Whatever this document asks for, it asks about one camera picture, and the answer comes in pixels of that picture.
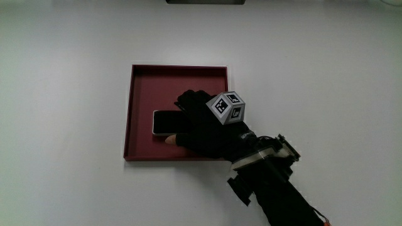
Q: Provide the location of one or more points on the person's right hand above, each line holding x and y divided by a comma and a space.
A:
207, 138

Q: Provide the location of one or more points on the black smartphone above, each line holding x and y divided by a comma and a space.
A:
168, 123

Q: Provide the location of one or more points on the dark red square tray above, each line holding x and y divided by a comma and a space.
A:
147, 91

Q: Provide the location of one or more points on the black object at table edge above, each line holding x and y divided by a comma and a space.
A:
205, 1

